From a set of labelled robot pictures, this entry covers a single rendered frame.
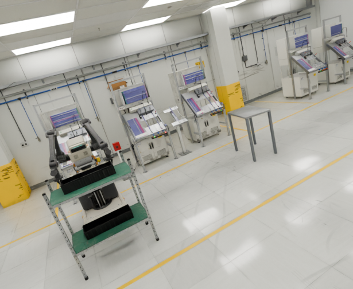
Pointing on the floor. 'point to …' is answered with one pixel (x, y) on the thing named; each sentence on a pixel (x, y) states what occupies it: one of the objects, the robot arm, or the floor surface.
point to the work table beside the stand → (246, 112)
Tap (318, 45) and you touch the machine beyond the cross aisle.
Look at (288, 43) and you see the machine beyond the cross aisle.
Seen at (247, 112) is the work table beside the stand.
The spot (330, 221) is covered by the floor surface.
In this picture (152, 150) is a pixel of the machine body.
